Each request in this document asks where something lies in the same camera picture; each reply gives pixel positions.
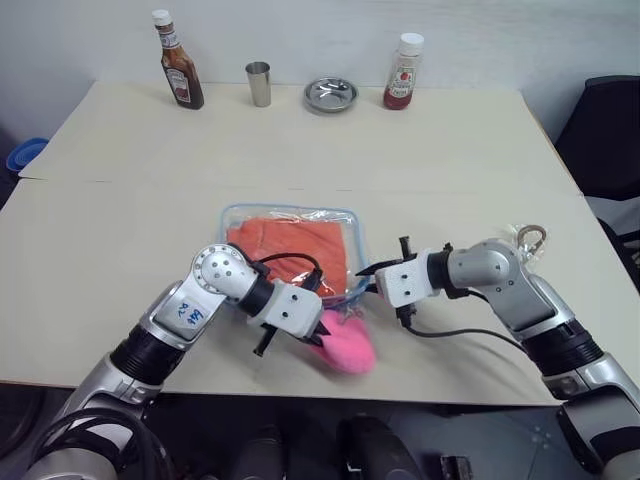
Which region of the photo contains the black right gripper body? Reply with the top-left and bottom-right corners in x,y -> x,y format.
394,233 -> 420,329

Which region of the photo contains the stainless steel cup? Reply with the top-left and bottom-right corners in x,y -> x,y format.
244,61 -> 274,108

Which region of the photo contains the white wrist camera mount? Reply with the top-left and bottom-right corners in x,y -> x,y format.
374,251 -> 434,309
258,279 -> 324,342

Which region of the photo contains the black office chair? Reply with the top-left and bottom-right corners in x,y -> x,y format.
553,74 -> 640,274

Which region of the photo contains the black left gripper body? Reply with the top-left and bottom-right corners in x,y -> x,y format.
253,323 -> 277,358

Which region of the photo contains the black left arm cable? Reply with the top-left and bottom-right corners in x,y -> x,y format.
248,252 -> 324,292

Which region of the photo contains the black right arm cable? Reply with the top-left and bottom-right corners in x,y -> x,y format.
402,287 -> 526,352

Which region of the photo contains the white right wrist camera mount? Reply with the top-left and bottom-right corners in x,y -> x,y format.
374,251 -> 434,309

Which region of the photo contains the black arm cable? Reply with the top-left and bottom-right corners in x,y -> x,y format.
402,287 -> 526,352
248,252 -> 324,292

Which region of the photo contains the small black ribbed block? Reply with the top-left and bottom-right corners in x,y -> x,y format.
438,453 -> 475,480

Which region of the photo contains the round stainless steel dish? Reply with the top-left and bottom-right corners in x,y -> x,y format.
302,76 -> 361,116

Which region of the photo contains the metal hook in clear wrapper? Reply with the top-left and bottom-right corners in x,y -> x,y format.
501,222 -> 551,267

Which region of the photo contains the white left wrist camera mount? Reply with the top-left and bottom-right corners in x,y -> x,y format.
258,279 -> 324,342

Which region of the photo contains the orange cloth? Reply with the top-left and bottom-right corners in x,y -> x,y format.
225,215 -> 350,297

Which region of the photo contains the blue plastic bowl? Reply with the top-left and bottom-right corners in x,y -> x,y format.
6,137 -> 50,174

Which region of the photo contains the red ketchup bottle white cap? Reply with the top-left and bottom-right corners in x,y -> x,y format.
382,32 -> 426,112

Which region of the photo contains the brown sauce bottle white cap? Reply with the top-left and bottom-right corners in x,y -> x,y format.
152,8 -> 206,112

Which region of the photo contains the clear plastic pouch blue trim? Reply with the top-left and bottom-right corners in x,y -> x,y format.
217,201 -> 375,309

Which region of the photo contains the pink fluffy cloth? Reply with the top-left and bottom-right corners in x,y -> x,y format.
311,308 -> 378,376

